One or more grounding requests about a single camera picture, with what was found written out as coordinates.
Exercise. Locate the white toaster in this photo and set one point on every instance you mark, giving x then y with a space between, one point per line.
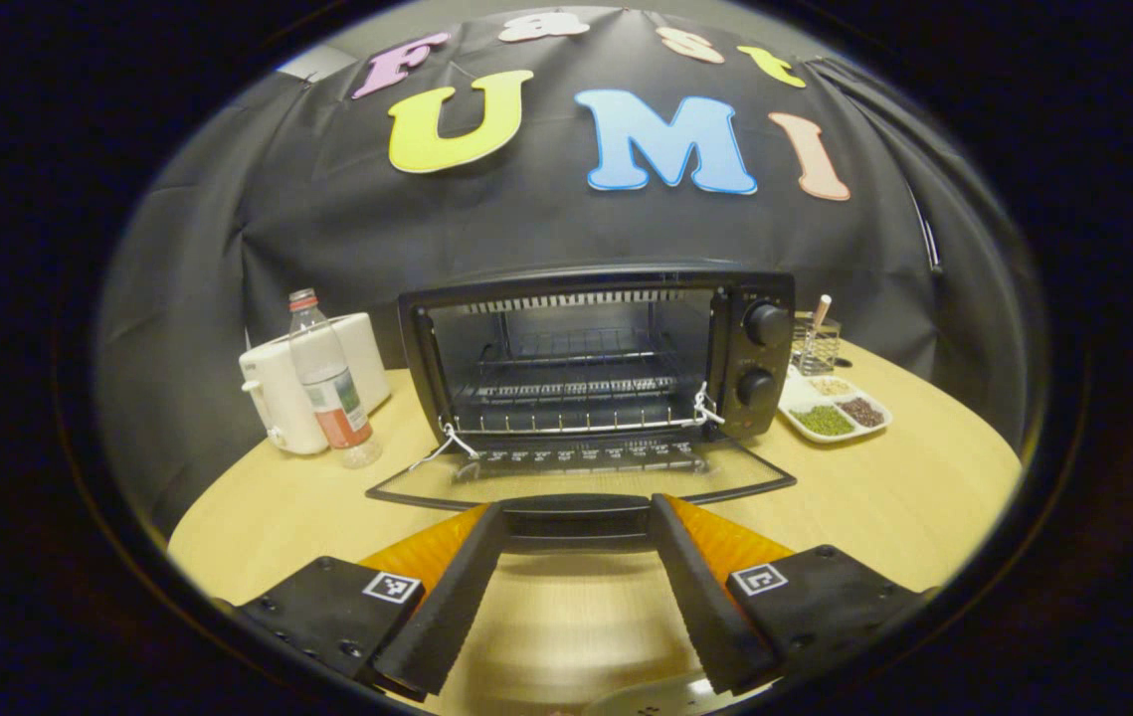
273 398

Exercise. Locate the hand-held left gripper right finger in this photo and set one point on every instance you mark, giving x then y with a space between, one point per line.
705 607

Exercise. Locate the clear plastic water bottle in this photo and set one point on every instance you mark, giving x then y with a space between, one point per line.
327 383

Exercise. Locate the pink white pen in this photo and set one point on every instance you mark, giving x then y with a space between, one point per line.
822 310

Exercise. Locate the black electric oven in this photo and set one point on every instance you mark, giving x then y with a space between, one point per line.
755 338

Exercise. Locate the black backdrop cloth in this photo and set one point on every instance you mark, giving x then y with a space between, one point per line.
327 219

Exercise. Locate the white divided bean dish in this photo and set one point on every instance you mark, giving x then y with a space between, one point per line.
830 413

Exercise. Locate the cream food plate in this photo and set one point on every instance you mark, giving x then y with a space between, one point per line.
656 696

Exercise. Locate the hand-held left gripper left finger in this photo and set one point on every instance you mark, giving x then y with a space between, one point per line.
452 607

